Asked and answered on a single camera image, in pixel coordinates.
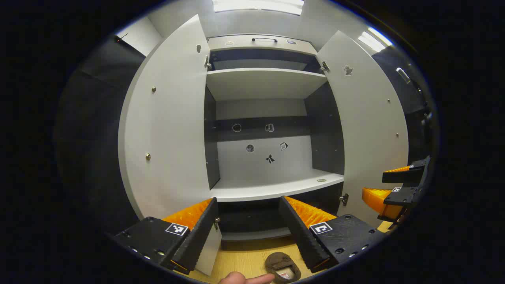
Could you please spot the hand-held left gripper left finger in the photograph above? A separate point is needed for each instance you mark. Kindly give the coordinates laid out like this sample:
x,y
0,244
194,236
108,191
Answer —
x,y
199,236

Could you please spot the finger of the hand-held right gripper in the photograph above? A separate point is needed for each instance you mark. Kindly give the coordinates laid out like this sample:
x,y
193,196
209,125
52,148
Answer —
x,y
402,176
406,196

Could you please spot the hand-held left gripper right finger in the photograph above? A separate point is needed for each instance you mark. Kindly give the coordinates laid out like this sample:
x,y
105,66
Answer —
x,y
300,232

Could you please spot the brown fuzzy shoe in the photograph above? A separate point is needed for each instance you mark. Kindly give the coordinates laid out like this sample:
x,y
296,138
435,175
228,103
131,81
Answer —
x,y
278,261

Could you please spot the white shoe cabinet door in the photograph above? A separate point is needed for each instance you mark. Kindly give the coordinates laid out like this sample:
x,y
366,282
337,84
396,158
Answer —
x,y
367,130
169,130

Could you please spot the white shoe cabinet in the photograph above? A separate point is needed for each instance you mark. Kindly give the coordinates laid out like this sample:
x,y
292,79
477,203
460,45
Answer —
x,y
236,165

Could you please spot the metal door hinge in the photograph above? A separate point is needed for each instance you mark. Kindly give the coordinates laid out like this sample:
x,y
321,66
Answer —
x,y
345,199
324,66
216,223
207,63

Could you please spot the white cabinet shelf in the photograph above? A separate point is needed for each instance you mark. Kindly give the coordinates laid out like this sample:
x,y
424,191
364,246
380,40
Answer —
x,y
264,83
276,185

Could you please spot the ceiling light panel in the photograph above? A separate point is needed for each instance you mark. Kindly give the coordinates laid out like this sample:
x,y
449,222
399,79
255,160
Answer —
x,y
373,39
256,6

